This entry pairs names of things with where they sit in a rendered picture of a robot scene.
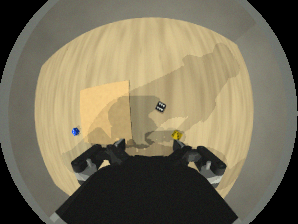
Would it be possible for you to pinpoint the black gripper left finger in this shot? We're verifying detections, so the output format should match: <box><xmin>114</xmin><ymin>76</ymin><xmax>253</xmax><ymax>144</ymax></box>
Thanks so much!
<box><xmin>71</xmin><ymin>138</ymin><xmax>139</xmax><ymax>185</ymax></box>

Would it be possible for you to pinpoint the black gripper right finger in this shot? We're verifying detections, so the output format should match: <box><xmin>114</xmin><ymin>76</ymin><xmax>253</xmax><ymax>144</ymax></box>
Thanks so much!
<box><xmin>158</xmin><ymin>139</ymin><xmax>227</xmax><ymax>188</ymax></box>

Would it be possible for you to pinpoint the tan square mat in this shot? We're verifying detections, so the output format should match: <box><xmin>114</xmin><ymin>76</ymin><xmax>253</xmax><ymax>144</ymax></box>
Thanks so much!
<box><xmin>80</xmin><ymin>80</ymin><xmax>133</xmax><ymax>145</ymax></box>

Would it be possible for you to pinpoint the black die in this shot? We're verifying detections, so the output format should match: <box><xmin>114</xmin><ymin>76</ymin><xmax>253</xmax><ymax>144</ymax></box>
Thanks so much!
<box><xmin>155</xmin><ymin>101</ymin><xmax>166</xmax><ymax>112</ymax></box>

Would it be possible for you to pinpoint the yellow die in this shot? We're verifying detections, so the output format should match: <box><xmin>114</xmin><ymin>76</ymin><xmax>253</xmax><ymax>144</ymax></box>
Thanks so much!
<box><xmin>171</xmin><ymin>130</ymin><xmax>183</xmax><ymax>140</ymax></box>

